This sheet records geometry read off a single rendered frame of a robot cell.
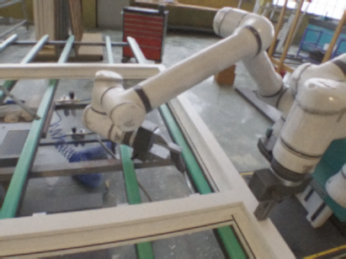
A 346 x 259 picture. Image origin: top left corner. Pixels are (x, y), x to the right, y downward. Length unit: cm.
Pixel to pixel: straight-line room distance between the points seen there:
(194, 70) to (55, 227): 53
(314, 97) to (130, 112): 41
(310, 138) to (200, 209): 31
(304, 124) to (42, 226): 55
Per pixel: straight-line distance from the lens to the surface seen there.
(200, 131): 85
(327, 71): 61
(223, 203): 62
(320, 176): 128
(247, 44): 80
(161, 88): 64
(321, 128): 43
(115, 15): 763
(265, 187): 48
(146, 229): 59
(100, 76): 72
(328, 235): 164
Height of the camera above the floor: 139
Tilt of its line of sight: 34 degrees down
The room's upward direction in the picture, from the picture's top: 9 degrees clockwise
